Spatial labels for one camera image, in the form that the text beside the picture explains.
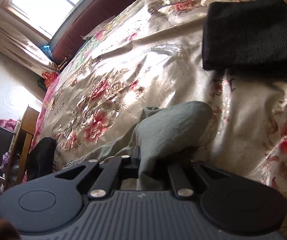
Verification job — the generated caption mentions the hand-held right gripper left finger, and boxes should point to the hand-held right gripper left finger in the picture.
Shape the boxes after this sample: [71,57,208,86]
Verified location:
[56,146,142,198]

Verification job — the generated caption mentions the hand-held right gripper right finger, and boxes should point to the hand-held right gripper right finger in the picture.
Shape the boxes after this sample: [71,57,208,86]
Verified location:
[167,161,224,197]

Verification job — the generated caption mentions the green pants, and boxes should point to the green pants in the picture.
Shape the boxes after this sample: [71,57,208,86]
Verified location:
[67,101,214,192]

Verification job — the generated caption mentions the black folded cloth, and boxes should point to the black folded cloth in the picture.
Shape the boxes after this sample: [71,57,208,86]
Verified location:
[27,137,57,181]

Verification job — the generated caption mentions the wooden cabinet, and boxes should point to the wooden cabinet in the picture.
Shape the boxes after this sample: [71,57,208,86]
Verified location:
[8,104,41,182]

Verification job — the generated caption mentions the floral satin bedspread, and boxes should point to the floral satin bedspread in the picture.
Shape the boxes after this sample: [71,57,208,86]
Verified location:
[30,0,287,240]

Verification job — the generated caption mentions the red bag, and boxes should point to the red bag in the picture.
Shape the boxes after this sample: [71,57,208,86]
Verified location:
[42,71,59,87]

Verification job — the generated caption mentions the blue cloth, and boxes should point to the blue cloth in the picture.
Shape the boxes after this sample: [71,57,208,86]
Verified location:
[40,44,53,58]

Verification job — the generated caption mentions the maroon upholstered bench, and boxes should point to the maroon upholstered bench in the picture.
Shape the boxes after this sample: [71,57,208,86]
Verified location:
[51,0,147,65]

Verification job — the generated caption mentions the beige patterned curtain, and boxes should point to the beige patterned curtain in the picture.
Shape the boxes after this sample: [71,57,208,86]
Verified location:
[0,17,57,77]

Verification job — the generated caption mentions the dark grey folded cloth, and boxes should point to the dark grey folded cloth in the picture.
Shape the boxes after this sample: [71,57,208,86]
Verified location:
[202,0,287,81]

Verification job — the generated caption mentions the window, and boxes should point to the window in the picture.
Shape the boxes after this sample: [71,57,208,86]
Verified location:
[4,0,103,41]

